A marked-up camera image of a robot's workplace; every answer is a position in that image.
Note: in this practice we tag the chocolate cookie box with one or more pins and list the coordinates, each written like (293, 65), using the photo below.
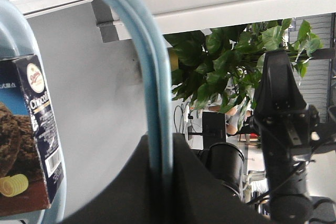
(31, 166)

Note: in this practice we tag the light blue plastic basket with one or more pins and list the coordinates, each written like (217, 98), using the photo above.
(155, 67)

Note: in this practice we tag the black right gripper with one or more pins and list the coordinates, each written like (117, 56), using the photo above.
(284, 122)

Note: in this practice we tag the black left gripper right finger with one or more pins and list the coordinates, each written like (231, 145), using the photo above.
(198, 197)

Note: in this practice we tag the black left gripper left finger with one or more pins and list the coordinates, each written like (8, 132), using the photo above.
(129, 198)

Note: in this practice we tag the green potted plant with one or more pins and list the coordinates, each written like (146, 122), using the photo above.
(220, 71)

